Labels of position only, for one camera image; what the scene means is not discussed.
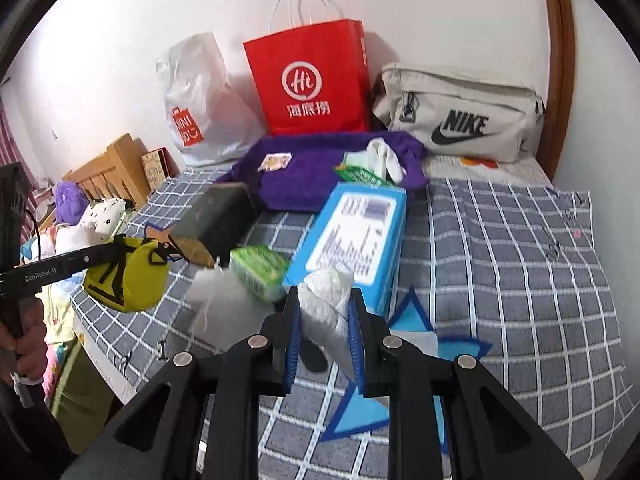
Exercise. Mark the red striped curtain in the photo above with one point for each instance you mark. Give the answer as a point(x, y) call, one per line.
point(15, 155)

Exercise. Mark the green packet with red dot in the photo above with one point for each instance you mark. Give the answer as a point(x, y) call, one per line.
point(362, 176)

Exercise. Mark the yellow pouch with black stripes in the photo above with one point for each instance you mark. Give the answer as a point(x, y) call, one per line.
point(140, 282)

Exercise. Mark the red paper bag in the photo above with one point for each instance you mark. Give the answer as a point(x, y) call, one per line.
point(305, 80)

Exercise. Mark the green frog tissue pack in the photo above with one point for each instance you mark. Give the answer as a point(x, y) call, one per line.
point(257, 267)

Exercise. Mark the person's left hand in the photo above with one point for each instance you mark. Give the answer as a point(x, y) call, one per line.
point(32, 342)

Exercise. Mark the grey fabric waist bag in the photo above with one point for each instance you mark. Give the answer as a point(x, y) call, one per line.
point(460, 110)

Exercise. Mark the brown patterned book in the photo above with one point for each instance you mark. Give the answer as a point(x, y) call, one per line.
point(157, 167)

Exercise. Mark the white glove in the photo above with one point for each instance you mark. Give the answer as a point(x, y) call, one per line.
point(387, 157)

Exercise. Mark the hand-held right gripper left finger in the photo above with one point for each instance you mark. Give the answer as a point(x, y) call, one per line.
point(292, 340)

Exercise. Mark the white tissue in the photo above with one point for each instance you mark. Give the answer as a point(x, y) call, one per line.
point(325, 305)

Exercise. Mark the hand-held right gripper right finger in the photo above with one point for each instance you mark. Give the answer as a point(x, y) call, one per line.
point(357, 340)

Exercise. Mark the purple plush storage tray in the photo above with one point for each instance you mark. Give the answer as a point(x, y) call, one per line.
point(300, 185)

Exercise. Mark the purple plush toy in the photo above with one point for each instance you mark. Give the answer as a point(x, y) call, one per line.
point(70, 202)

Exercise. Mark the white plastic shopping bag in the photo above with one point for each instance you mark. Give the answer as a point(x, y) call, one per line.
point(205, 100)

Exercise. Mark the white pillow with black flowers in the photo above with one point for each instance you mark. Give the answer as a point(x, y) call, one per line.
point(102, 217)

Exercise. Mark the person's left forearm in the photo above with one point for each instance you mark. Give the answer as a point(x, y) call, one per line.
point(25, 435)

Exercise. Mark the dark green tea tin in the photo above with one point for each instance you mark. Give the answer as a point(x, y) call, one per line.
point(215, 220)

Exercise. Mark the colourful sticker card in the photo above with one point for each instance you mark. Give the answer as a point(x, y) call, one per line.
point(273, 162)

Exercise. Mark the blue tissue pack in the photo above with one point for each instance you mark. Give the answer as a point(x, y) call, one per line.
point(350, 230)

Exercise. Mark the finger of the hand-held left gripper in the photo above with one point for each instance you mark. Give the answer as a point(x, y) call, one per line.
point(95, 256)

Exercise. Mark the mint green cloth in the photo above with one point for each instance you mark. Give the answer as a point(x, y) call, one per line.
point(354, 158)

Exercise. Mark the colourful floral bedding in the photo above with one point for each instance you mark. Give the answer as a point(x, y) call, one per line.
point(57, 320)

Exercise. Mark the flower print bedsheet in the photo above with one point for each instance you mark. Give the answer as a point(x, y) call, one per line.
point(490, 170)

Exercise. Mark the wooden headboard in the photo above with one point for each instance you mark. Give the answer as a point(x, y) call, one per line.
point(115, 170)

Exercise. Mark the grey checkered tablecloth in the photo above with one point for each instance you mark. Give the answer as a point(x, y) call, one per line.
point(500, 285)

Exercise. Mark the green blanket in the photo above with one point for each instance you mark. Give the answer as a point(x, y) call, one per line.
point(85, 400)

